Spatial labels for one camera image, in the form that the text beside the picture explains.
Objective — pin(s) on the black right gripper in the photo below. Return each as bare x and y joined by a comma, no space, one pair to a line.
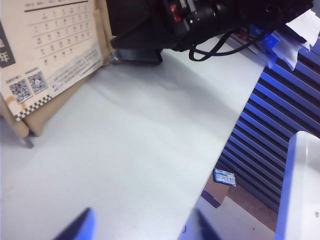
195,15

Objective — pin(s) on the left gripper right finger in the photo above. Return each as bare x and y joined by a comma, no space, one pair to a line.
200,227

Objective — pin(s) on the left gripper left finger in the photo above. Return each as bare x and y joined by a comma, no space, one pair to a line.
80,227

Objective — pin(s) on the May calendar paper page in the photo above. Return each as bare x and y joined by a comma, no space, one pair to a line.
62,37

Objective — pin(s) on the beige canvas calendar stand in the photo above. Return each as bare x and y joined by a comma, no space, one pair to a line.
37,125

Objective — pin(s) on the brown cardboard box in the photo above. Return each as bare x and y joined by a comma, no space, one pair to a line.
215,192

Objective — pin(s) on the blue white label sticker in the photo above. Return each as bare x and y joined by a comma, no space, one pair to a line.
225,177

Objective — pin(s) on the white plastic bin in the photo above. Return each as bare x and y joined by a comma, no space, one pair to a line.
300,187

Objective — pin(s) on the blue slatted cabinet front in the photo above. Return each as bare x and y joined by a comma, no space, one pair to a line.
275,112

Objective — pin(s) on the white loose paper sheets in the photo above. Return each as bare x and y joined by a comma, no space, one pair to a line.
300,22

